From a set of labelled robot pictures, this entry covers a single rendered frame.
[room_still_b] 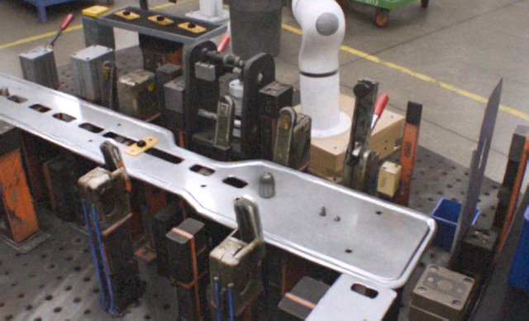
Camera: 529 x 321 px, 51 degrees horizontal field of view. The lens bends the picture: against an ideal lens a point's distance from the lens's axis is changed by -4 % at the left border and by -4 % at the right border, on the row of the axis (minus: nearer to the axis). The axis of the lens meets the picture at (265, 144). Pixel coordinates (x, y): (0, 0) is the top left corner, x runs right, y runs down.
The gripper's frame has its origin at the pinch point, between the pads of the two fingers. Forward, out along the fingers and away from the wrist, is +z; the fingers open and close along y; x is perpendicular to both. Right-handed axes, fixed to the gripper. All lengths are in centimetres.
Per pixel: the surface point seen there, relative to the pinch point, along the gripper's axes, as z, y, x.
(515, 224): 18, -7, 106
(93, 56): 10.2, 21.1, -0.1
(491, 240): 13, 7, 108
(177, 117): 21.2, 12.5, 25.8
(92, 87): 18.1, 23.4, 1.0
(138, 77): 13.3, 15.8, 13.8
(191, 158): 21, 21, 44
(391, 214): 21, 4, 86
